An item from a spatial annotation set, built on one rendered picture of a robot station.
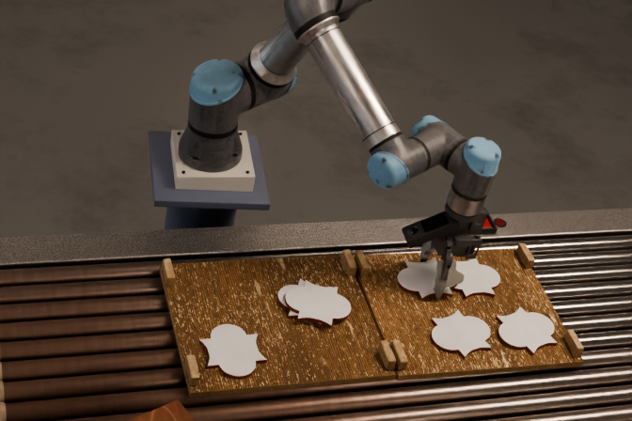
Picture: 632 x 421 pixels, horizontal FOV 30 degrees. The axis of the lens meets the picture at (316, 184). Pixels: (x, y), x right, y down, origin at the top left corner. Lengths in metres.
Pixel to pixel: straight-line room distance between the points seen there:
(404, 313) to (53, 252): 0.74
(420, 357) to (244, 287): 0.39
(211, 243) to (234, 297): 0.19
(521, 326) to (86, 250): 0.92
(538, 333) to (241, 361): 0.64
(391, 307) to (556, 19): 3.46
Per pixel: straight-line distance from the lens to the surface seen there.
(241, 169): 2.77
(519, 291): 2.61
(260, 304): 2.41
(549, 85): 5.23
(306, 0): 2.35
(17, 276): 2.44
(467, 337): 2.45
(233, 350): 2.30
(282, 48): 2.63
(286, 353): 2.32
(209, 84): 2.65
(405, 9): 5.49
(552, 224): 2.87
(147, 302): 2.40
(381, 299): 2.48
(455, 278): 2.50
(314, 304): 2.41
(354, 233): 2.66
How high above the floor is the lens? 2.60
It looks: 37 degrees down
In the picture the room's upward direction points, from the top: 13 degrees clockwise
